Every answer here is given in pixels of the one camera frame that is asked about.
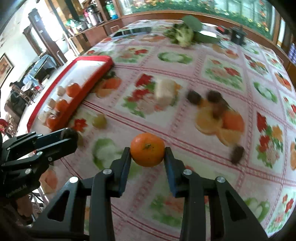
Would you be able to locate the framed wall painting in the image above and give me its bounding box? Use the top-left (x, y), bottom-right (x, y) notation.
top-left (0, 53), bottom-right (14, 87)

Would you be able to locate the dark brown jujube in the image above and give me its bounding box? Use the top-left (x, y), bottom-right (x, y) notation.
top-left (206, 90), bottom-right (222, 103)

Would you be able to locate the tangerine in tray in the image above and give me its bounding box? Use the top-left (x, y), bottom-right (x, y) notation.
top-left (54, 99), bottom-right (69, 114)
top-left (66, 83), bottom-right (81, 98)
top-left (46, 114), bottom-right (60, 131)

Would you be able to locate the wooden cabinet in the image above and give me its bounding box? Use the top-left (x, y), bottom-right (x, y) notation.
top-left (69, 18), bottom-right (125, 55)

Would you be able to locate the green grape near tray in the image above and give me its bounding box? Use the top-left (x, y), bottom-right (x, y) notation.
top-left (92, 114), bottom-right (107, 129)

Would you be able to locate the orange tangerine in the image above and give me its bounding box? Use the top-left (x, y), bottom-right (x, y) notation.
top-left (130, 133), bottom-right (165, 167)

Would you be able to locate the green leafy vegetable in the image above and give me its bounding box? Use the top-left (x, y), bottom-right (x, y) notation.
top-left (163, 15), bottom-right (220, 48)

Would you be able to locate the small dark jujube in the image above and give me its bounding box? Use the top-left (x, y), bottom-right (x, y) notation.
top-left (230, 145), bottom-right (245, 165)

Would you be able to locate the red black small object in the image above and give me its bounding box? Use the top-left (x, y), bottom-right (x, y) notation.
top-left (216, 26), bottom-right (229, 35)

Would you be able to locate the black smartphone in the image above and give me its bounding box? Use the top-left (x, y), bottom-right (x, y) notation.
top-left (111, 27), bottom-right (152, 39)

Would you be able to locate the red tray white liner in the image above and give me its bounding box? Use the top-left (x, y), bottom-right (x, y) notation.
top-left (27, 55), bottom-right (113, 133)

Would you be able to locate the green plastic bottle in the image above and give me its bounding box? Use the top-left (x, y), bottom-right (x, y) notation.
top-left (105, 0), bottom-right (118, 20)

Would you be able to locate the white sugarcane piece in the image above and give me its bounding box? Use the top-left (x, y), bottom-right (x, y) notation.
top-left (38, 111), bottom-right (49, 125)
top-left (56, 86), bottom-right (66, 96)
top-left (47, 98), bottom-right (56, 109)

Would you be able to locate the floral plastic tablecloth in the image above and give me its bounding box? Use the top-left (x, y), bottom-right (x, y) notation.
top-left (41, 20), bottom-right (295, 240)

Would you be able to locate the black box device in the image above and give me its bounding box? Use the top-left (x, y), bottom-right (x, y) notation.
top-left (230, 25), bottom-right (247, 46)

